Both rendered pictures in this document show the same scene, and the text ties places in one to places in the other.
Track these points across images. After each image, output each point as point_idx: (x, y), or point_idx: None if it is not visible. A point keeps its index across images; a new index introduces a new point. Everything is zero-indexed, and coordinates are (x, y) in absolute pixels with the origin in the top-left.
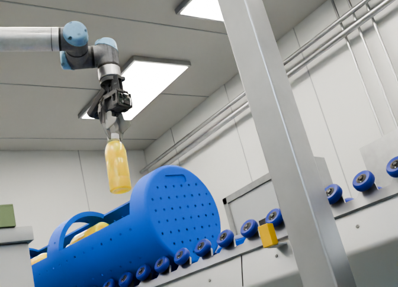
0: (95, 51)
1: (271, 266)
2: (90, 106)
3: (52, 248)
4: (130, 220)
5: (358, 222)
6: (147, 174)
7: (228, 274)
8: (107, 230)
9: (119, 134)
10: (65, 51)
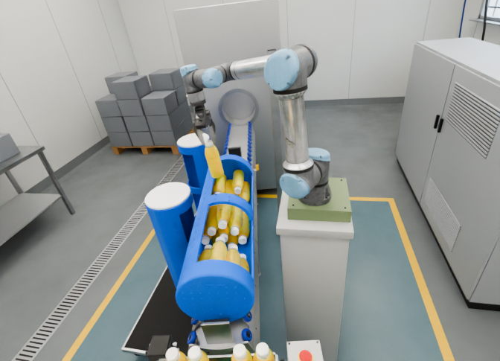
0: None
1: (254, 176)
2: (204, 119)
3: (251, 212)
4: (253, 177)
5: (253, 159)
6: (239, 158)
7: (254, 183)
8: (253, 186)
9: (204, 141)
10: (222, 76)
